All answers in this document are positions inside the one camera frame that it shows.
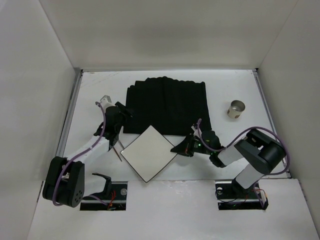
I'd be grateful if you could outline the square white plate black rim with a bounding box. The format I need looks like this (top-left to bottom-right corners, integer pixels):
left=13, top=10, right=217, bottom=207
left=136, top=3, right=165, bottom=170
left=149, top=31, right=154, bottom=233
left=120, top=125, right=177, bottom=183

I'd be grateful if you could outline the metal cup with paper sleeve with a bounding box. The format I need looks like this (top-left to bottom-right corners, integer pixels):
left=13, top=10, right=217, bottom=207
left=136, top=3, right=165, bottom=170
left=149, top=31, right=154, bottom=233
left=227, top=100, right=246, bottom=119

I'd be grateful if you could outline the black cloth placemat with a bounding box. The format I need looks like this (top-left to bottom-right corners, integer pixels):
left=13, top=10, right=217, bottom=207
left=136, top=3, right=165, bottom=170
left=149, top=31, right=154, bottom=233
left=123, top=76, right=212, bottom=136

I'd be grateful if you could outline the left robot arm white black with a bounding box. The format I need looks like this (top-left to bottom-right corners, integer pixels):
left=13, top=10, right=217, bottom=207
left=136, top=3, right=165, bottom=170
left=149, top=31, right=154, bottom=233
left=42, top=97, right=133, bottom=208

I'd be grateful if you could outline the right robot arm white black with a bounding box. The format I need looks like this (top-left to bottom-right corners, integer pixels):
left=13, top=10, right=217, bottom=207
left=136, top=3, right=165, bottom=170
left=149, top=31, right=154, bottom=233
left=170, top=127, right=287, bottom=197

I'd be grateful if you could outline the copper fork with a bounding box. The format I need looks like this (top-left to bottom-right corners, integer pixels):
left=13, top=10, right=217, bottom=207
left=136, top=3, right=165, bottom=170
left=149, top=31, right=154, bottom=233
left=112, top=147, right=123, bottom=162

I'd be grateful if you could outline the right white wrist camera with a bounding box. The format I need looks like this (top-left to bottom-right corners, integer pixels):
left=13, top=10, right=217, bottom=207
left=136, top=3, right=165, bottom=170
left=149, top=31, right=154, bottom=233
left=191, top=125, right=202, bottom=138

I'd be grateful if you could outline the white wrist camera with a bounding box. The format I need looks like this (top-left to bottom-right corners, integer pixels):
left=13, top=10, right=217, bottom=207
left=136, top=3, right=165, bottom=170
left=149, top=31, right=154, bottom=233
left=191, top=125, right=202, bottom=138
left=100, top=95, right=112, bottom=105

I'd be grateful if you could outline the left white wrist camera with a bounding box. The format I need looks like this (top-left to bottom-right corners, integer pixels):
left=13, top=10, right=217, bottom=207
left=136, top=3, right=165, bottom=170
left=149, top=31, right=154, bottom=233
left=100, top=95, right=112, bottom=105

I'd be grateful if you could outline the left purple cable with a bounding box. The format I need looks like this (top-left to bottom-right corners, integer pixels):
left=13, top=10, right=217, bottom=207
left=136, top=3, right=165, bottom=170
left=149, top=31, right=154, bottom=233
left=51, top=101, right=113, bottom=206

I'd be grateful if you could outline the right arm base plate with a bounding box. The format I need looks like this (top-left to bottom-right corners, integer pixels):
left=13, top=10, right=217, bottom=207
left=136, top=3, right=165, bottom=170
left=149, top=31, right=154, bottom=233
left=215, top=181, right=269, bottom=211

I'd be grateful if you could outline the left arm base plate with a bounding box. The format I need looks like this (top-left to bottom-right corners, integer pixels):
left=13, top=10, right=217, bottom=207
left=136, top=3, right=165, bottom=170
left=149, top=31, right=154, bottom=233
left=79, top=181, right=128, bottom=212

